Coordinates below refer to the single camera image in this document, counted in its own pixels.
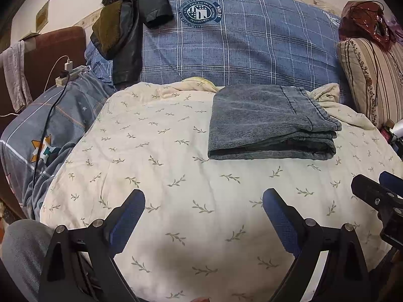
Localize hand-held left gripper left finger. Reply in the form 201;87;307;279
38;189;147;302

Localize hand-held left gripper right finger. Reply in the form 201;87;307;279
262;188;370;302

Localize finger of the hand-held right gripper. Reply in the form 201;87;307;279
351;174;398;216
379;171;403;197

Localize blue jeans pants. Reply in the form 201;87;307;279
207;84;343;161

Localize red-labelled jar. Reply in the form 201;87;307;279
379;125;398;145

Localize cream leaf-print blanket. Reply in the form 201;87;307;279
39;77;403;302

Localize beige striped pillow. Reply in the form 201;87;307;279
336;37;403;129

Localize person's grey trouser leg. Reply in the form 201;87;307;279
0;219;55;302

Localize blue-grey star-print bedsheet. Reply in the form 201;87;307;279
0;69;115;221

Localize white power strip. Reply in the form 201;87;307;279
55;65;87;87

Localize dark red plastic bag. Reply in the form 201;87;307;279
338;1;403;51

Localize black leather jacket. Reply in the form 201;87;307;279
91;0;174;86

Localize blue plaid quilt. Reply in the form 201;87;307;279
85;0;353;101

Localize grey towel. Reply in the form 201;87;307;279
0;41;33;113

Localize brown headboard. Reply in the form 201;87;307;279
0;26;87;221

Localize thin book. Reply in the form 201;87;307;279
18;31;41;42

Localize black power cable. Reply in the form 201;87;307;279
30;71;70;202

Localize white charger cable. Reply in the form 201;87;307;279
0;55;70;117

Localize small yellow wall plaque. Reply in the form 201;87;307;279
35;2;50;33

